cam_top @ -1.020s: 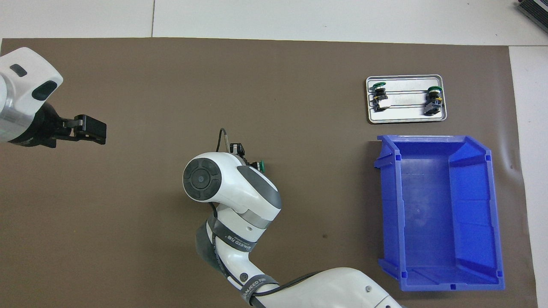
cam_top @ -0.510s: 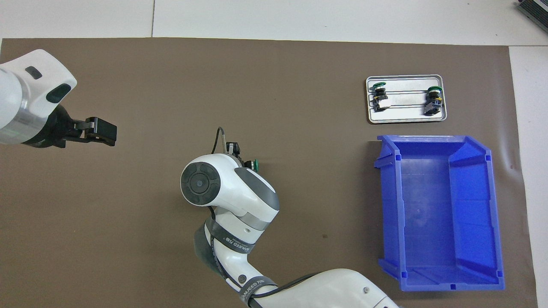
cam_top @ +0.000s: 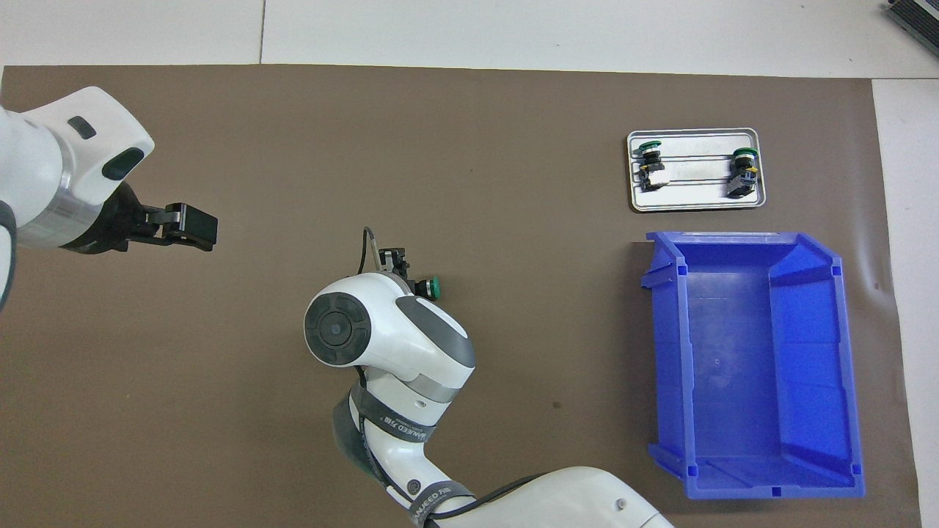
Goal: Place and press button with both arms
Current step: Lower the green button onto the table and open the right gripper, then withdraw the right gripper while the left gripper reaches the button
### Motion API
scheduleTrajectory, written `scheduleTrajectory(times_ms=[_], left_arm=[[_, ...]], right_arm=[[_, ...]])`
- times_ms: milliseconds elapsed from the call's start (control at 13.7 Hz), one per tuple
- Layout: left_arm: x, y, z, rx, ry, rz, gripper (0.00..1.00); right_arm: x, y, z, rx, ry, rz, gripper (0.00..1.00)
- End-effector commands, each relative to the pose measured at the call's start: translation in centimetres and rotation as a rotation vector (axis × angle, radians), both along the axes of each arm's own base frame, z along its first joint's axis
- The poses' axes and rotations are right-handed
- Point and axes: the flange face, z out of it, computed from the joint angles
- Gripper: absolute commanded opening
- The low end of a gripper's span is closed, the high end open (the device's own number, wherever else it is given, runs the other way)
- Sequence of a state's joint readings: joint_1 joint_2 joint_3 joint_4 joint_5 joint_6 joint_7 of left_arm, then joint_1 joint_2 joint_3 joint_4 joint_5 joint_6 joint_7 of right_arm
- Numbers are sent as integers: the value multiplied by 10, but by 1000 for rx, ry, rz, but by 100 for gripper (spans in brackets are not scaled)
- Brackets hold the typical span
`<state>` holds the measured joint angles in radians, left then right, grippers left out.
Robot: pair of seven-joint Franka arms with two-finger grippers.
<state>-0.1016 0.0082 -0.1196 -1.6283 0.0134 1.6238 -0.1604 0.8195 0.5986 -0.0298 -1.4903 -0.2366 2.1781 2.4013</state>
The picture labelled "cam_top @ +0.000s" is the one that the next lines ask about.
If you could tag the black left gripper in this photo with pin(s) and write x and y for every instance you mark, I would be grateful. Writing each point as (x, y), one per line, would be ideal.
(117, 227)

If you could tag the green push button switch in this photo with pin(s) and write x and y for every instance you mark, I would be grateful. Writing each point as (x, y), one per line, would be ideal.
(433, 287)
(742, 172)

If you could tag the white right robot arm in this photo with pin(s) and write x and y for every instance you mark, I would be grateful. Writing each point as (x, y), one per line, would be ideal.
(381, 330)

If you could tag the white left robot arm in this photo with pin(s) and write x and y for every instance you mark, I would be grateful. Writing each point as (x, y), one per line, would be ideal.
(44, 161)

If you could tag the green push button white block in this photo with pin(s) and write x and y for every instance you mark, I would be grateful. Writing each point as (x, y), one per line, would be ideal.
(651, 167)

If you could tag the brown table mat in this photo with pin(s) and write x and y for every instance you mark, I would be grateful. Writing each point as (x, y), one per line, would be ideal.
(513, 147)

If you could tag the silver metal tray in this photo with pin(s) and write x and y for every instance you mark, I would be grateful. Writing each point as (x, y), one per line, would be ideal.
(697, 194)

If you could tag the blue plastic storage bin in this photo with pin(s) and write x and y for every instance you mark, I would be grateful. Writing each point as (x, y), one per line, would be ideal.
(748, 367)

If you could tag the grey ribbed device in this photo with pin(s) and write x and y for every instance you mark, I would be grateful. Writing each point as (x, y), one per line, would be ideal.
(917, 18)

